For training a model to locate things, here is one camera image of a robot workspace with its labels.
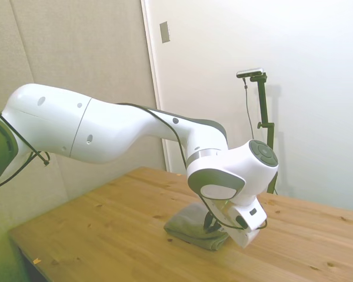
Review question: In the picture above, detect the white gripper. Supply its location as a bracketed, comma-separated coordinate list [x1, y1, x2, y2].
[204, 199, 268, 235]

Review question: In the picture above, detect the grey towel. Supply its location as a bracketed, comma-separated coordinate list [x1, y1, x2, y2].
[164, 203, 230, 251]

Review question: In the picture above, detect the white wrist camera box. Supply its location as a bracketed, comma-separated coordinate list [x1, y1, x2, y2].
[227, 226, 260, 249]

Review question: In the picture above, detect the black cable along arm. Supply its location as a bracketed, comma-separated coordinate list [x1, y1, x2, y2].
[0, 102, 268, 231]

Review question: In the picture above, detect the thin grey camera cable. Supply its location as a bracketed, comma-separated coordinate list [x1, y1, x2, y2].
[242, 76, 255, 140]

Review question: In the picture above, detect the black camera stand pole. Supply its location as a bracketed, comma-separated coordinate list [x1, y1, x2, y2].
[249, 73, 277, 195]

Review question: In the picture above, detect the white door frame trim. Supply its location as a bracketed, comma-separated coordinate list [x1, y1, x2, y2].
[140, 0, 174, 174]

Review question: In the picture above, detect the grey camera on stand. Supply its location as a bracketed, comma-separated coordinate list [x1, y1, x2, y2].
[235, 67, 266, 79]

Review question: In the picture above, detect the grey wall switch plate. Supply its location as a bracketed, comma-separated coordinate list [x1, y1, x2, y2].
[159, 21, 171, 45]

